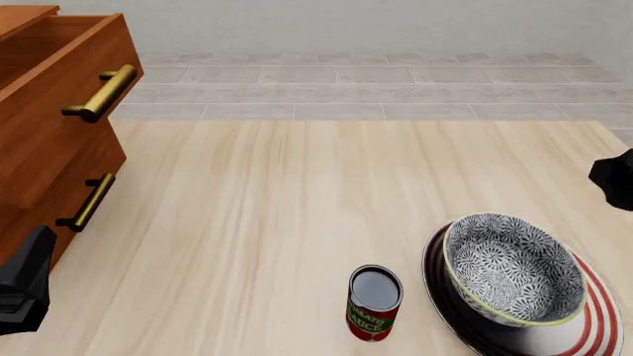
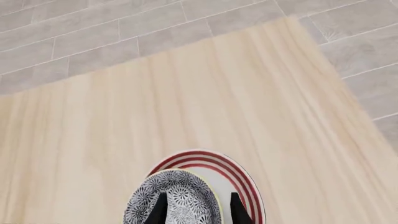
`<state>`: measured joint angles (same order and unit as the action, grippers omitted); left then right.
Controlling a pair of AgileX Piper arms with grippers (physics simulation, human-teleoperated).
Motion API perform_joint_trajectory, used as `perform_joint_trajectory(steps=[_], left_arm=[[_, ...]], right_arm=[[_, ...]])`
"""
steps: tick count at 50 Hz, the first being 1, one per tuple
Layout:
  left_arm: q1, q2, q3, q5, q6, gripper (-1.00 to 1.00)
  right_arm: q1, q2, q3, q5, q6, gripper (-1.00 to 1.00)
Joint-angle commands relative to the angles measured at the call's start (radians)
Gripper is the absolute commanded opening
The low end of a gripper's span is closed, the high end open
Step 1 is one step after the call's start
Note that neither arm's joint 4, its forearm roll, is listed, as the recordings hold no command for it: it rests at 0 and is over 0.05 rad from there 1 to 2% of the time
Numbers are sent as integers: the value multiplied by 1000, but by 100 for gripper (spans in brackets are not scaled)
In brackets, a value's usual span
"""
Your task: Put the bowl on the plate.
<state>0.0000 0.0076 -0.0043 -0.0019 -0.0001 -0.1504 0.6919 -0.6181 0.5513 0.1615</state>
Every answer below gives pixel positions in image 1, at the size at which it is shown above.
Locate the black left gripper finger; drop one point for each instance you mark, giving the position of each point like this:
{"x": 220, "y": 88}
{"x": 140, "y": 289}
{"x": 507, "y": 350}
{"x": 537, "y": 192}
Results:
{"x": 34, "y": 256}

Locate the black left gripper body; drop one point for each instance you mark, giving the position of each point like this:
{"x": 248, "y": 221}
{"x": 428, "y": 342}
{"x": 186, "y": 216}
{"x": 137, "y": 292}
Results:
{"x": 22, "y": 309}

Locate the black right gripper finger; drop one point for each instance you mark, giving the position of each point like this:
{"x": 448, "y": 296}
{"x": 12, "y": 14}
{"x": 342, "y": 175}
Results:
{"x": 615, "y": 181}

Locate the white plate with red rings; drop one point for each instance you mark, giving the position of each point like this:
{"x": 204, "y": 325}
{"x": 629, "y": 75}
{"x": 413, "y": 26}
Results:
{"x": 601, "y": 315}

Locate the black-and-white patterned bowl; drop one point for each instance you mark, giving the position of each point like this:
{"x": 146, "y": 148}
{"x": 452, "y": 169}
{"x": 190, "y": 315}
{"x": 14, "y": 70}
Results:
{"x": 514, "y": 270}

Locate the wooden cabinet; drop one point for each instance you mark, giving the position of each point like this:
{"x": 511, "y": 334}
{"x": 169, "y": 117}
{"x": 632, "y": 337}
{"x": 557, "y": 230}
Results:
{"x": 20, "y": 18}

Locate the tomato sauce tin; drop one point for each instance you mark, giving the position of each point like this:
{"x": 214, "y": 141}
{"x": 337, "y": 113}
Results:
{"x": 372, "y": 311}

